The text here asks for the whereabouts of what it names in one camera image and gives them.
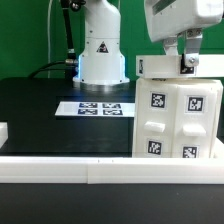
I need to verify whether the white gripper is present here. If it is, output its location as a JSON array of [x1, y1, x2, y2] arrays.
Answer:
[[144, 0, 224, 68]]

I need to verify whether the white cabinet top block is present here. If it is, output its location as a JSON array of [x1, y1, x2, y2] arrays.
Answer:
[[136, 55, 224, 79]]

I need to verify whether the white cabinet door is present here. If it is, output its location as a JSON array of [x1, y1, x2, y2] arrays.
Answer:
[[132, 79, 178, 158], [172, 80, 222, 158]]

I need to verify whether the white cabinet body box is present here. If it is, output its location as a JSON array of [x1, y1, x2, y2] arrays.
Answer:
[[132, 78, 223, 159]]

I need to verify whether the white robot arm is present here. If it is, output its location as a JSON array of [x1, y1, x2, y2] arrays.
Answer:
[[60, 0, 224, 88]]

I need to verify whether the white marker base sheet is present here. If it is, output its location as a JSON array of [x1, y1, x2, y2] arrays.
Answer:
[[55, 101, 135, 117]]

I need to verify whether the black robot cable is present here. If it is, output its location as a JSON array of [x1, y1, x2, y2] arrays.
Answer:
[[28, 0, 80, 80]]

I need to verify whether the white cable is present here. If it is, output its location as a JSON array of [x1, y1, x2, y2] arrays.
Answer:
[[47, 0, 54, 79]]

